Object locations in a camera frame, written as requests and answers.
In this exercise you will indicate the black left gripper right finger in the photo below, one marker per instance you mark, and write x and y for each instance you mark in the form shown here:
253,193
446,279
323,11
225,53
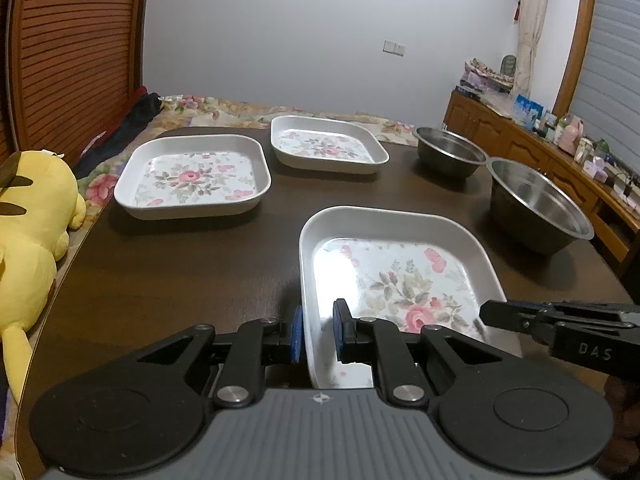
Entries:
506,413

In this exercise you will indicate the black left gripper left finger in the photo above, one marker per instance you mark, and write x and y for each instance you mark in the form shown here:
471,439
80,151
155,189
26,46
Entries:
142,411

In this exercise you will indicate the small steel bowl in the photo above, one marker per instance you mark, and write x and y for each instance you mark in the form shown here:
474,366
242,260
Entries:
448,154

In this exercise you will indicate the white wall switch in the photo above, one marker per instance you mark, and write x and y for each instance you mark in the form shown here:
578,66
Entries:
392,48

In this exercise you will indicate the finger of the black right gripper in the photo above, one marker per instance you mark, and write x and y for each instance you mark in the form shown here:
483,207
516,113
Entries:
514,316

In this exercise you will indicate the large steel bowl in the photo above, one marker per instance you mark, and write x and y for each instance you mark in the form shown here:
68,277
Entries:
531,212

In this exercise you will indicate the beige curtain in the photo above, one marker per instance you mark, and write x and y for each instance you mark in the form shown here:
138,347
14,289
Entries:
530,25

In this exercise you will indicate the dark clothing on bed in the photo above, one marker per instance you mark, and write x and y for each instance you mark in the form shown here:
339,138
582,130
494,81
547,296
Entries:
140,109

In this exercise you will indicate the wooden sideboard cabinet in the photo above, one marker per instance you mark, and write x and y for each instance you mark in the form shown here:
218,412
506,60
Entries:
615,225

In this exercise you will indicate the yellow plush toy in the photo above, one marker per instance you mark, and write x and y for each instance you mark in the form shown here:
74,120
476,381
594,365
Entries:
40,206

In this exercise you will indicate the wooden louvered wardrobe door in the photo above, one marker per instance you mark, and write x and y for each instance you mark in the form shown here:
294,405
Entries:
70,71

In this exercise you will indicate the floral square plate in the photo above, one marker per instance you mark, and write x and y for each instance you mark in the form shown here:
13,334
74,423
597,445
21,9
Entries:
326,145
182,177
411,269

